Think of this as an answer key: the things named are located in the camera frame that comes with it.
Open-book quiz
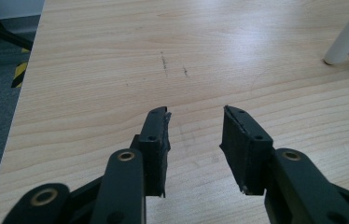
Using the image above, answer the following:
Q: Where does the white cylindrical post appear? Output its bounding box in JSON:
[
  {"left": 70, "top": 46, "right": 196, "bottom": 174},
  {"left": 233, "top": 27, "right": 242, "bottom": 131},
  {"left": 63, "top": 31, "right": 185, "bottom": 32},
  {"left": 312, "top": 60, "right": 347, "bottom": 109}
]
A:
[{"left": 323, "top": 0, "right": 349, "bottom": 66}]

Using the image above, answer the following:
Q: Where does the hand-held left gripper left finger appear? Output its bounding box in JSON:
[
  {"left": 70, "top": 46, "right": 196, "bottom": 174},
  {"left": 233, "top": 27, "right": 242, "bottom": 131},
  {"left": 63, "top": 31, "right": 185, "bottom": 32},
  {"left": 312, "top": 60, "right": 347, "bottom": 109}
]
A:
[{"left": 130, "top": 105, "right": 173, "bottom": 199}]

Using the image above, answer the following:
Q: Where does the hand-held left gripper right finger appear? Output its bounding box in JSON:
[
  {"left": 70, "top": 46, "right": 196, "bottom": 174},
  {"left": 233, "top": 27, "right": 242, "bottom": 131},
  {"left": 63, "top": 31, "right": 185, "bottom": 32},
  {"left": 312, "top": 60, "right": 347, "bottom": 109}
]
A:
[{"left": 219, "top": 105, "right": 274, "bottom": 196}]

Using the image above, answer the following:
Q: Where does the yellow black hazard tape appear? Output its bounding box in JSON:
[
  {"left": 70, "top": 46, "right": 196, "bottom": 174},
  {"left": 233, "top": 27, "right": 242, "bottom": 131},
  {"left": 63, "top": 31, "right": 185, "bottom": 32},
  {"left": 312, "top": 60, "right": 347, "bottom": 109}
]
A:
[{"left": 10, "top": 47, "right": 31, "bottom": 89}]

